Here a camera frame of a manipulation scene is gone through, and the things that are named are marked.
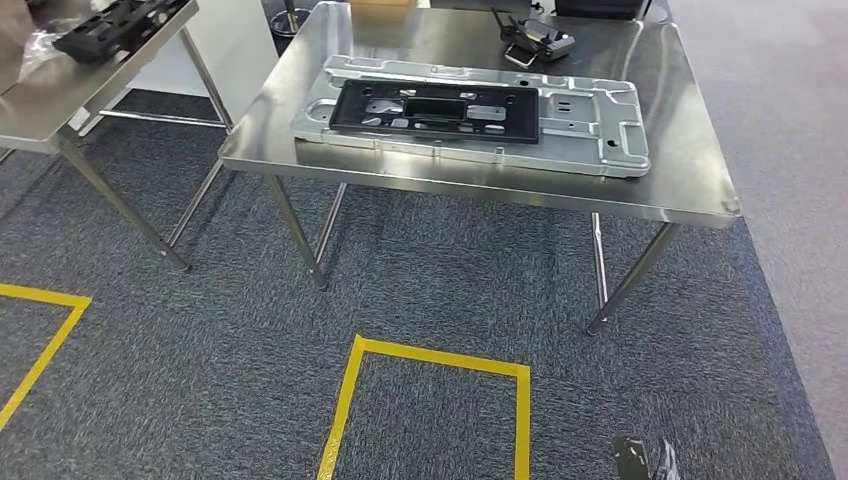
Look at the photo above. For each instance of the stainless steel workbench table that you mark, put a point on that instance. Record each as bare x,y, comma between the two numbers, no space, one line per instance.
662,179

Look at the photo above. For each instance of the black plastic plate frame part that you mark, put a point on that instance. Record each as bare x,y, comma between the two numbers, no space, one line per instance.
344,119

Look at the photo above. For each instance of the yellow floor tape square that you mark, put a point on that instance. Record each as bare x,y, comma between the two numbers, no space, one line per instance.
344,411
46,351

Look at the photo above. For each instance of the stack of black plastic parts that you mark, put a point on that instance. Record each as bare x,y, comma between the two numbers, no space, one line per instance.
99,33

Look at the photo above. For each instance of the stamped grey metal panel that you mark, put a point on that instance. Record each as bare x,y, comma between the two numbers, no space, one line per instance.
583,132

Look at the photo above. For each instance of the grey remote controller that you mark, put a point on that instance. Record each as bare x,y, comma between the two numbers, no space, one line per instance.
543,36

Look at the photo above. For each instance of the smartphone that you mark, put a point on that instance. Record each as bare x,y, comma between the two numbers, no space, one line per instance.
520,56

